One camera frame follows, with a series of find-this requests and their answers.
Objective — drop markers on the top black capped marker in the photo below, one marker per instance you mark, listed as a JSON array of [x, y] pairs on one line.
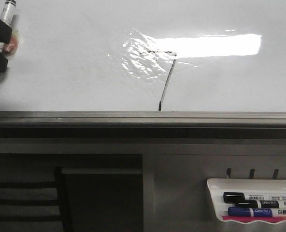
[[232, 197]]

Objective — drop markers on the white marker tray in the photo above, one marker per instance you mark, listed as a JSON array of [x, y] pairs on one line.
[[216, 188]]

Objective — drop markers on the grey whiteboard frame ledge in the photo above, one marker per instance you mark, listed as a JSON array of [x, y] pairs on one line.
[[201, 125]]

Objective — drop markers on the middle black marker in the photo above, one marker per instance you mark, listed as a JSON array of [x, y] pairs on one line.
[[260, 204]]

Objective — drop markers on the blue capped marker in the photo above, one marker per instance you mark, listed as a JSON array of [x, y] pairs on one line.
[[257, 212]]

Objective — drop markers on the white whiteboard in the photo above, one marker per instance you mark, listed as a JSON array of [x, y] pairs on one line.
[[137, 55]]

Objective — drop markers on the black chair backrest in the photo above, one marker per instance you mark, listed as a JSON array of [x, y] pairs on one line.
[[38, 204]]

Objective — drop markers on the taped black whiteboard marker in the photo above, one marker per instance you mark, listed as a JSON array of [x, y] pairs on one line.
[[7, 14]]

